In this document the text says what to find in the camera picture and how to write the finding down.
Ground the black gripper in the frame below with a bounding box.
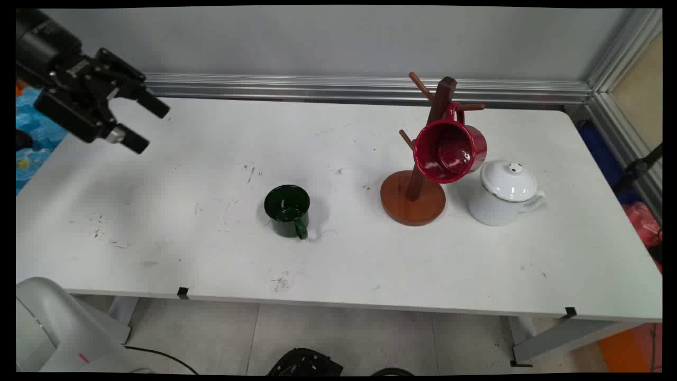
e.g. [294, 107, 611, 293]
[33, 48, 171, 155]

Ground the red ceramic mug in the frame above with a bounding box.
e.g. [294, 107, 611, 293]
[413, 102, 488, 184]

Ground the blue plastic bag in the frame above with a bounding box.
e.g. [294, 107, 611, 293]
[16, 87, 69, 194]

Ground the dark green enamel mug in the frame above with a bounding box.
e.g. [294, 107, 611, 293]
[264, 184, 311, 240]

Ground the brown wooden mug tree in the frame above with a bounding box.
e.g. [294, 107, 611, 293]
[380, 72, 486, 227]

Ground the black device on floor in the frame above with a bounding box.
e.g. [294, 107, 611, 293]
[267, 348, 344, 376]

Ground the white enamel pot with lid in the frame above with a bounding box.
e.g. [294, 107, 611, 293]
[468, 159, 546, 227]

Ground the blue bin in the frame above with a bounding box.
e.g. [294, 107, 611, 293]
[577, 121, 638, 204]

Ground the grey table leg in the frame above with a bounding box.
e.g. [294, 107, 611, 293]
[510, 316, 643, 367]

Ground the red plastic bag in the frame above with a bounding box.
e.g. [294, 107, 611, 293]
[621, 201, 663, 273]

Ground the orange floor object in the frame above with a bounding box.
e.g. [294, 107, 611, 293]
[598, 323, 663, 374]

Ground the aluminium enclosure frame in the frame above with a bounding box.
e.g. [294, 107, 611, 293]
[143, 8, 663, 223]

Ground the black floor cable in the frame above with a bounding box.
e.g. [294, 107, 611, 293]
[124, 345, 199, 375]

